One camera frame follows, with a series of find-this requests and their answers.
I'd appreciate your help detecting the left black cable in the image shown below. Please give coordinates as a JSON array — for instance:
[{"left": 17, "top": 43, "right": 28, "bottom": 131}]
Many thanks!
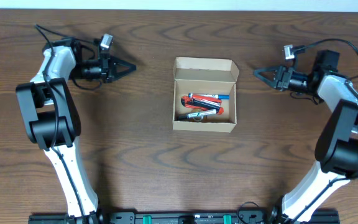
[{"left": 34, "top": 23, "right": 105, "bottom": 224}]

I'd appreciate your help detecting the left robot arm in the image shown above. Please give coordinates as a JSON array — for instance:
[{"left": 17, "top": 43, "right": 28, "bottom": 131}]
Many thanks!
[{"left": 16, "top": 34, "right": 136, "bottom": 223}]

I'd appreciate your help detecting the clear tape roll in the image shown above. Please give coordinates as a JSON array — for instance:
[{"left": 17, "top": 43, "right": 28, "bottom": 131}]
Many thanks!
[{"left": 191, "top": 108, "right": 204, "bottom": 122}]

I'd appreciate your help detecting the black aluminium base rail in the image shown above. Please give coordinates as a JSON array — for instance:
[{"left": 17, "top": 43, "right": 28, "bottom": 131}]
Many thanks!
[{"left": 28, "top": 208, "right": 341, "bottom": 224}]

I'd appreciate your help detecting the black green whiteboard marker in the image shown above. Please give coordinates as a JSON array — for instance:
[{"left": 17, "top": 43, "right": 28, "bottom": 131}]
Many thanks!
[{"left": 177, "top": 109, "right": 217, "bottom": 121}]

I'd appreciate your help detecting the orange utility knife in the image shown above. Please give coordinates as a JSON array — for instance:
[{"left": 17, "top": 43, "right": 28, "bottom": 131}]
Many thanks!
[{"left": 181, "top": 95, "right": 206, "bottom": 111}]

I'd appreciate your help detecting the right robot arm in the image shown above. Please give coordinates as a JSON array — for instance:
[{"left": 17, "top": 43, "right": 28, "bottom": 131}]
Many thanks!
[{"left": 253, "top": 50, "right": 358, "bottom": 223}]

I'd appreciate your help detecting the cardboard box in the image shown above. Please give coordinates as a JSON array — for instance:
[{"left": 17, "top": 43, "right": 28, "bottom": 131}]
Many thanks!
[{"left": 172, "top": 57, "right": 240, "bottom": 133}]

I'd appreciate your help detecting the blue whiteboard marker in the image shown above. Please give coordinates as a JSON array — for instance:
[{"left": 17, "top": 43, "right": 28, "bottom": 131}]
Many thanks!
[{"left": 188, "top": 93, "right": 230, "bottom": 100}]

